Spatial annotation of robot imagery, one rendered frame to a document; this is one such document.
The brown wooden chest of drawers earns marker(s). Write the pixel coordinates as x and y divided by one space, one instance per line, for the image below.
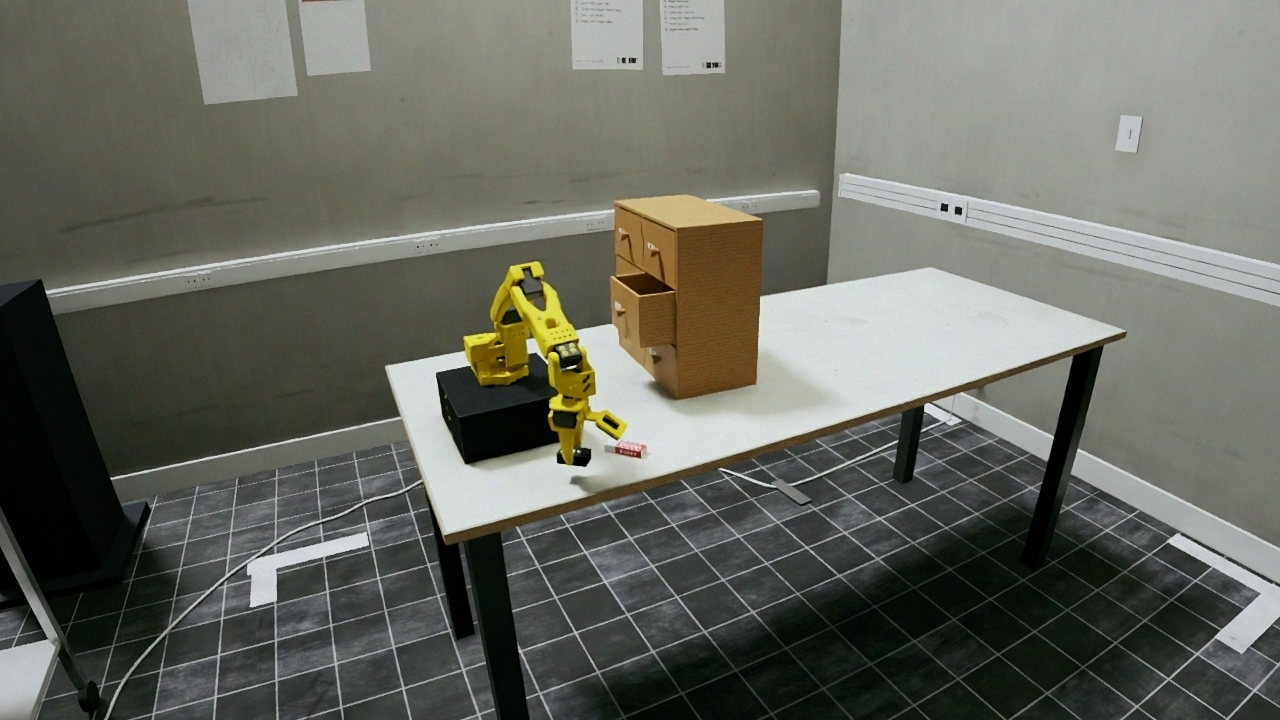
718 290

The red and white eraser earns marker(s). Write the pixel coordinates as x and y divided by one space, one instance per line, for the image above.
627 448

